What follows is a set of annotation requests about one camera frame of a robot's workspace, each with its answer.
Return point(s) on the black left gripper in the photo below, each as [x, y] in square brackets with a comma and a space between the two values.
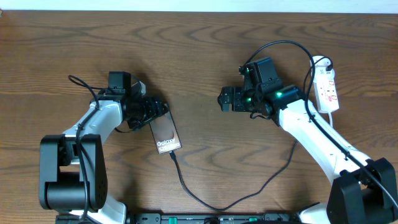
[154, 110]

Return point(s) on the white power strip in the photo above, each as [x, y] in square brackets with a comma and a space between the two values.
[326, 95]

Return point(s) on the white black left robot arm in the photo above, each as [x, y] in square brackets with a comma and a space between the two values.
[72, 176]

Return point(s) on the white USB charger adapter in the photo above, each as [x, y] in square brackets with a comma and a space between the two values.
[323, 69]

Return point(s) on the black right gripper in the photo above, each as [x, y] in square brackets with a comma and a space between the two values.
[237, 105]

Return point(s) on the silver smartphone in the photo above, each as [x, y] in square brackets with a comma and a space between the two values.
[165, 134]

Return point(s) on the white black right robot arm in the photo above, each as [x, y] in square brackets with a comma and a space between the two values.
[362, 190]

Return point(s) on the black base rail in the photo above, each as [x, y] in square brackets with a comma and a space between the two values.
[156, 218]

